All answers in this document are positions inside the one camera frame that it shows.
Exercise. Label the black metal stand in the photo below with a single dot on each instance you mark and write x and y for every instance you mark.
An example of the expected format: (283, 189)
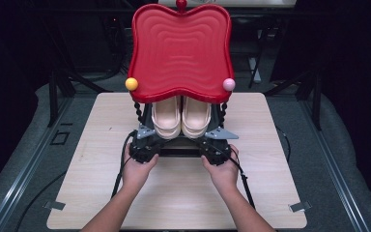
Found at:
(53, 96)
(317, 103)

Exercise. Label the aluminium floor rail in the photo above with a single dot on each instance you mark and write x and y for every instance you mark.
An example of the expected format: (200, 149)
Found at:
(22, 174)
(335, 174)

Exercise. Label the red and black shoe rack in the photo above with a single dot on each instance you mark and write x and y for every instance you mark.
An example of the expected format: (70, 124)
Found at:
(180, 48)

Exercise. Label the person's right hand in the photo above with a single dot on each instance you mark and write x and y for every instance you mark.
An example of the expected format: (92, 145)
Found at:
(225, 175)

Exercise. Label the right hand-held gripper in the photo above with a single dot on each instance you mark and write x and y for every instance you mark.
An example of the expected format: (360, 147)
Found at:
(220, 134)

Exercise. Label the cream clog shoe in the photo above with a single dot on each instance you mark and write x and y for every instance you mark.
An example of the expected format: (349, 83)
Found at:
(195, 119)
(165, 119)

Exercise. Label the person's left hand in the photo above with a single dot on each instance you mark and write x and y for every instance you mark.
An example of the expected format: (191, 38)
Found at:
(135, 175)

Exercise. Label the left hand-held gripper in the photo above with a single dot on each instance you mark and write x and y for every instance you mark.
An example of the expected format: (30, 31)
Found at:
(145, 148)

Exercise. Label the metal table clip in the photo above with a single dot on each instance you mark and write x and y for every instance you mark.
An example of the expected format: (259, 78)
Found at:
(54, 205)
(301, 206)

